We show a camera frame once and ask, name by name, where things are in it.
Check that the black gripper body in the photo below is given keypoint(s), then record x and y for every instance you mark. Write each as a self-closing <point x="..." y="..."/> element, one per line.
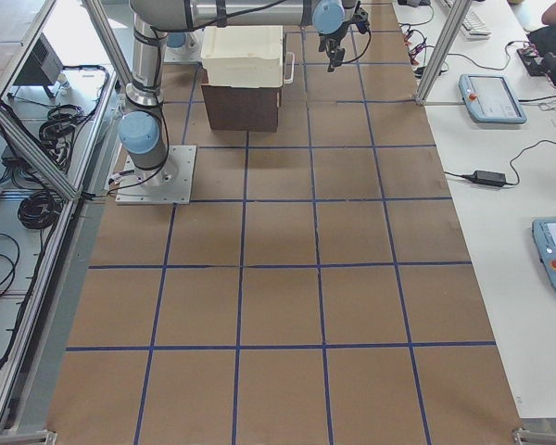
<point x="330" y="44"/>

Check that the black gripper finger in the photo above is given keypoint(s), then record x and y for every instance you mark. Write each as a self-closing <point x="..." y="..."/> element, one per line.
<point x="336" y="58"/>

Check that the wooden drawer with white handle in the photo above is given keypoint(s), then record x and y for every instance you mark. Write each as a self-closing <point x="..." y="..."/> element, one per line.
<point x="289" y="63"/>

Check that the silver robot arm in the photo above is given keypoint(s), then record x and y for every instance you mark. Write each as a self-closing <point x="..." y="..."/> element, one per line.
<point x="177" y="28"/>

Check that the cream plastic tray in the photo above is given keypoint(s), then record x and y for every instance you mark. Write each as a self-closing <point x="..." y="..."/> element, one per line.
<point x="244" y="56"/>

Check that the dark brown wooden cabinet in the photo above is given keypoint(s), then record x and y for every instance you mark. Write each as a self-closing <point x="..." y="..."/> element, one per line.
<point x="240" y="108"/>

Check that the white keyboard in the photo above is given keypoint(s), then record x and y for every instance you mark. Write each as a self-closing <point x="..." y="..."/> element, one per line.
<point x="473" y="28"/>

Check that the blue teach pendant upper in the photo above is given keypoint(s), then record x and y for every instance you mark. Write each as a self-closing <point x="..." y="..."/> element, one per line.
<point x="490" y="99"/>

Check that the black power adapter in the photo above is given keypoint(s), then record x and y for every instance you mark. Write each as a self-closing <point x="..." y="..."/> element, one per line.
<point x="496" y="179"/>

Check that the grey box device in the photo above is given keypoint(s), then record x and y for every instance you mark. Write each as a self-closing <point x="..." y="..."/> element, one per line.
<point x="42" y="67"/>

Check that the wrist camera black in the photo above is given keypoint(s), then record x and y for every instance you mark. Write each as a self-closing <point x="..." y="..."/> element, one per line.
<point x="360" y="19"/>

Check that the aluminium frame post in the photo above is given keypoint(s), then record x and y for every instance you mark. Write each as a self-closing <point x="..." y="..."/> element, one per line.
<point x="444" y="42"/>

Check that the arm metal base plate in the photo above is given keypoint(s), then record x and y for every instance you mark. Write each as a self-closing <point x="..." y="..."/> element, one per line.
<point x="173" y="184"/>

